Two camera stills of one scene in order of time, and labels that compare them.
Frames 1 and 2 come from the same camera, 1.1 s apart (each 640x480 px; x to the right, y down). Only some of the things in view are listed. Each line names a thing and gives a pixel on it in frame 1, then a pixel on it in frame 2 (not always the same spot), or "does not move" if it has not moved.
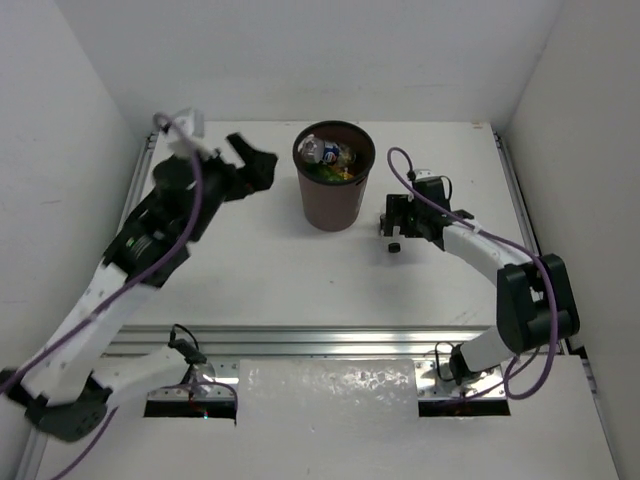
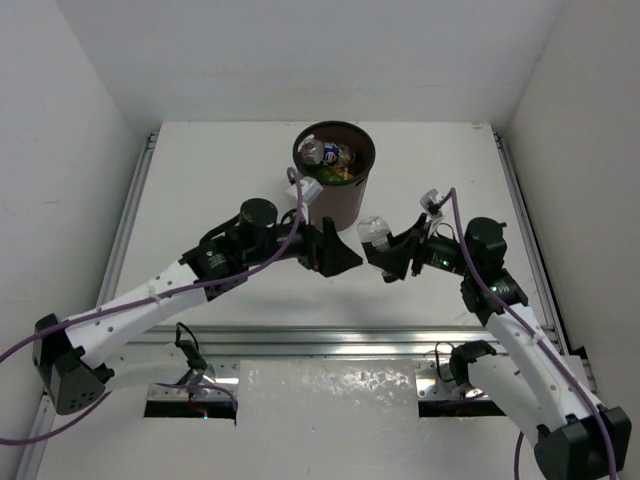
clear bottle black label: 316,151 does not move
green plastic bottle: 324,173 does not move
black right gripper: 398,205 -> 397,258
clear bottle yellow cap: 346,175 does not move
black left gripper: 233,176 -> 314,249
